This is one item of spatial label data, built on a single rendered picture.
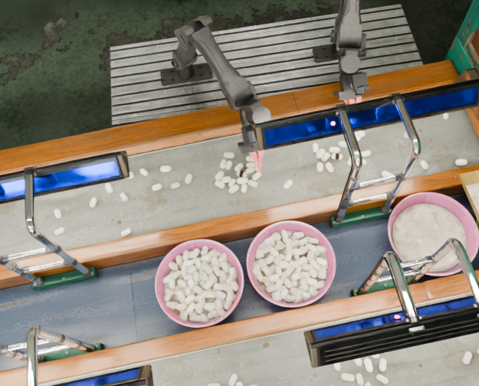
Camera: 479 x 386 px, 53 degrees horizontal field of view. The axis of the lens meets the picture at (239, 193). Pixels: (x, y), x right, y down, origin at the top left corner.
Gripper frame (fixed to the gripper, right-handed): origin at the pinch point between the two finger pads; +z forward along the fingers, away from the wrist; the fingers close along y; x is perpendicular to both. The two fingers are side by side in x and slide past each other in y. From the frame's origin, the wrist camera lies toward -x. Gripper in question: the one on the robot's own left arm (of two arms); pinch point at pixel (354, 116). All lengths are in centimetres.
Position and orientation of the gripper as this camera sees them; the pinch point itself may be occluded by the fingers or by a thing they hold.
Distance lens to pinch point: 164.7
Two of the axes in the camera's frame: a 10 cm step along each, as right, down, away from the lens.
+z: 1.9, 9.5, 2.6
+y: 9.8, -2.0, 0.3
